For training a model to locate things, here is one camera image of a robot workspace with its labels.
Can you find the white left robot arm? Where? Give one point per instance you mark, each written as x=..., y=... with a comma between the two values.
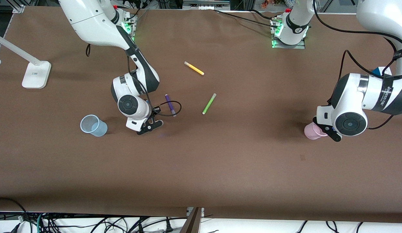
x=375, y=90

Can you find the pink plastic cup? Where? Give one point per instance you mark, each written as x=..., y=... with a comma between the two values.
x=311, y=132

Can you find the purple marker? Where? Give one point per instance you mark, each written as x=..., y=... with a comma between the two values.
x=170, y=104

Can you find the blue plastic cup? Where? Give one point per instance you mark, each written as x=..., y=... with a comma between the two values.
x=94, y=127

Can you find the green marker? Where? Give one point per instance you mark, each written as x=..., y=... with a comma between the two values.
x=209, y=104

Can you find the yellow marker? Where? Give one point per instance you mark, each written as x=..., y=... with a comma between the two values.
x=194, y=68

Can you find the wooden table beam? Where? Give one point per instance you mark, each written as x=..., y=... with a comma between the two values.
x=192, y=223

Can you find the white stand with base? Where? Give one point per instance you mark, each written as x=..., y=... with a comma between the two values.
x=35, y=76

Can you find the orange object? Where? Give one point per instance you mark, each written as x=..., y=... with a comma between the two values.
x=268, y=4

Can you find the grey power strip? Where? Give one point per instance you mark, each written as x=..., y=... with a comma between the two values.
x=204, y=4

